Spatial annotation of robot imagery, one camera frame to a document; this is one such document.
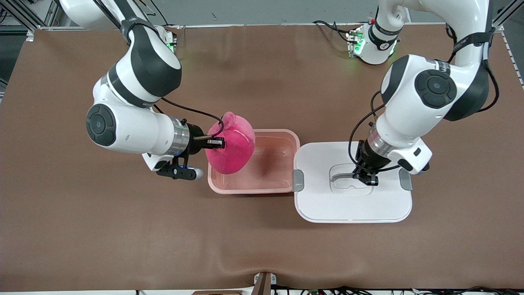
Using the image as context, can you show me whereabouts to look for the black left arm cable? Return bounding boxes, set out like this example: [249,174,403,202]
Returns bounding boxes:
[348,25,501,172]

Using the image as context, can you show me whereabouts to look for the white box lid grey clips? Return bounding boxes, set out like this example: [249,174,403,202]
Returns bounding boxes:
[293,141,413,224]

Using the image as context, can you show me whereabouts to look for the translucent pink storage box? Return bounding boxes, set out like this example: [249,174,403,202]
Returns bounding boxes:
[208,129,300,195]

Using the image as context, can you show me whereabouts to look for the metal mat clamp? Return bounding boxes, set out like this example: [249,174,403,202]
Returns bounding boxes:
[253,272,277,295]

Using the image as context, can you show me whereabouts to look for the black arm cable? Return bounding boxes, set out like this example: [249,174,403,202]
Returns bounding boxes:
[154,96,225,140]
[348,25,501,172]

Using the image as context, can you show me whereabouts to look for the pink plush toy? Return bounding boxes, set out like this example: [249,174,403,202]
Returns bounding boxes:
[205,111,256,175]

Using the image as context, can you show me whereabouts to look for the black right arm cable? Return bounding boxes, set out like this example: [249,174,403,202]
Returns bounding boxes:
[154,96,225,140]

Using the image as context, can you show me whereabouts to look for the aluminium frame post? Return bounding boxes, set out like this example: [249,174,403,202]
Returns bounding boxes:
[491,0,524,33]
[0,0,62,41]

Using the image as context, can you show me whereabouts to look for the brown table mat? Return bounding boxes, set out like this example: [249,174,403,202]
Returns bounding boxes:
[0,23,524,292]

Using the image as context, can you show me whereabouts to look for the black base power cable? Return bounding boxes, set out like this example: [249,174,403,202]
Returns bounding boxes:
[145,0,169,27]
[313,20,357,43]

